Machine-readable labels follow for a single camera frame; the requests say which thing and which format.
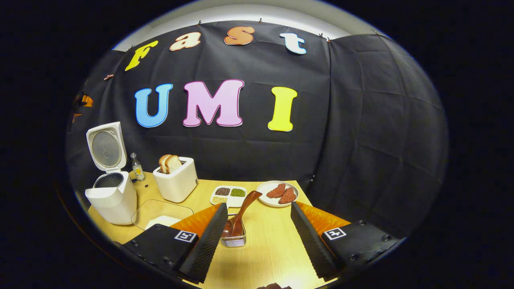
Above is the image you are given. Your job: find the white round plate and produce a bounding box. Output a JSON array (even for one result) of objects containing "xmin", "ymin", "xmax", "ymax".
[{"xmin": 256, "ymin": 181, "xmax": 300, "ymax": 208}]

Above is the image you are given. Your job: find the clear wire chopstick holder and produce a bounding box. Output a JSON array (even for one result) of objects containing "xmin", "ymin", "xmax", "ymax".
[{"xmin": 220, "ymin": 219, "xmax": 247, "ymax": 248}]

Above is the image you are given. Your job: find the white divided bean dish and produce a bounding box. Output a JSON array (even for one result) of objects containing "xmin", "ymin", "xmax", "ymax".
[{"xmin": 210, "ymin": 185, "xmax": 247, "ymax": 208}]

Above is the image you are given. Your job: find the clear tray of white rice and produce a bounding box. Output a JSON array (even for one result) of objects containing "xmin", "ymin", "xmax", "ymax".
[{"xmin": 131, "ymin": 199, "xmax": 194, "ymax": 231}]

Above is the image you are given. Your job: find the white toaster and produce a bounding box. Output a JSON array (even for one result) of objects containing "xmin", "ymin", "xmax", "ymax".
[{"xmin": 153, "ymin": 157, "xmax": 199, "ymax": 203}]

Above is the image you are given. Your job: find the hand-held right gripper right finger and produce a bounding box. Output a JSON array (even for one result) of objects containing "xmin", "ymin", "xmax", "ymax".
[{"xmin": 291, "ymin": 201, "xmax": 400, "ymax": 280}]

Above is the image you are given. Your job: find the glass bottle with yellow label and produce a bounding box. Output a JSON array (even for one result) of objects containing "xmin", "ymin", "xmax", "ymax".
[{"xmin": 131, "ymin": 153, "xmax": 145, "ymax": 181}]

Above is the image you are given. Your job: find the red meat piece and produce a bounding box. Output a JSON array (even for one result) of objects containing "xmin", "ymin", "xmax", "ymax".
[
  {"xmin": 278, "ymin": 187, "xmax": 297, "ymax": 204},
  {"xmin": 266, "ymin": 183, "xmax": 286, "ymax": 199}
]

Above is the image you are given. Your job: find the brown wooden spoon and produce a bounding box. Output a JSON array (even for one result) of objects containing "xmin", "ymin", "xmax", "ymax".
[{"xmin": 222, "ymin": 191, "xmax": 263, "ymax": 238}]

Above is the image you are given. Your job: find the white rice cooker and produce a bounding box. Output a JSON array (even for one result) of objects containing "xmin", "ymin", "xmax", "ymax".
[{"xmin": 85, "ymin": 122, "xmax": 137, "ymax": 225}]

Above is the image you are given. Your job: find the black backdrop cloth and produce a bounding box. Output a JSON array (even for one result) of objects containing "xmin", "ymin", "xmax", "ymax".
[{"xmin": 66, "ymin": 20, "xmax": 449, "ymax": 237}]

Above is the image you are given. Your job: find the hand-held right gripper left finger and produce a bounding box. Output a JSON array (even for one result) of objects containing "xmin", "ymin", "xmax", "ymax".
[{"xmin": 122, "ymin": 203, "xmax": 228, "ymax": 283}]

